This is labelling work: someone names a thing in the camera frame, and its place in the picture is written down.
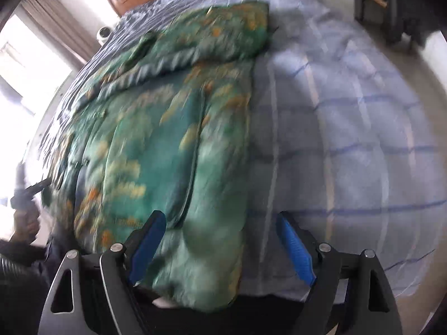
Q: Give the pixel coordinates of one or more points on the bright window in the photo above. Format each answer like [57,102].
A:
[24,76]

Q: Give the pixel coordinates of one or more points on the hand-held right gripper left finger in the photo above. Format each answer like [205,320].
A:
[148,244]

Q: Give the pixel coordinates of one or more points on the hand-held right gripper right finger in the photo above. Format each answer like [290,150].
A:
[295,247]

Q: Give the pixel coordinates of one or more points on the green printed jacket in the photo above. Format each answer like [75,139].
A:
[146,129]

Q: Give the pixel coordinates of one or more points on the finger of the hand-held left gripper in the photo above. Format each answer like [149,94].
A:
[37,185]

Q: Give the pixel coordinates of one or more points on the beige curtain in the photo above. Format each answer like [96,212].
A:
[63,28]

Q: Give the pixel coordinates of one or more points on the person's left hand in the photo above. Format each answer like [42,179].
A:
[27,223]

